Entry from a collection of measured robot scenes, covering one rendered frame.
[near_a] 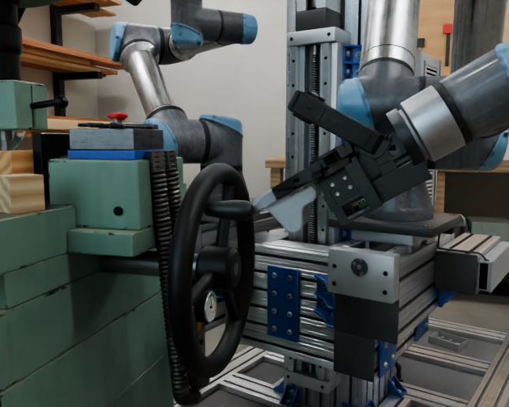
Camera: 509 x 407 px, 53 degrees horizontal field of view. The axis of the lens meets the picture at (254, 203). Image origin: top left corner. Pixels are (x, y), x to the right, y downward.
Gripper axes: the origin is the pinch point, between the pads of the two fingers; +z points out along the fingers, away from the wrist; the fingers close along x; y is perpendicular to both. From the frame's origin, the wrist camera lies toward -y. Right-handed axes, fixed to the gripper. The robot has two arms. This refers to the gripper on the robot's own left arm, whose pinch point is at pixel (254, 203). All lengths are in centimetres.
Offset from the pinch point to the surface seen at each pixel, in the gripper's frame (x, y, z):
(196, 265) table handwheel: 1.8, 3.3, 11.9
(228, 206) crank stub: -3.6, -1.2, 1.9
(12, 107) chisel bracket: 1.1, -28.7, 24.7
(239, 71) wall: 335, -104, 63
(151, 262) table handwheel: 2.6, 0.0, 18.2
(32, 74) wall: 271, -171, 187
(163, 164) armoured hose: 1.4, -10.5, 8.8
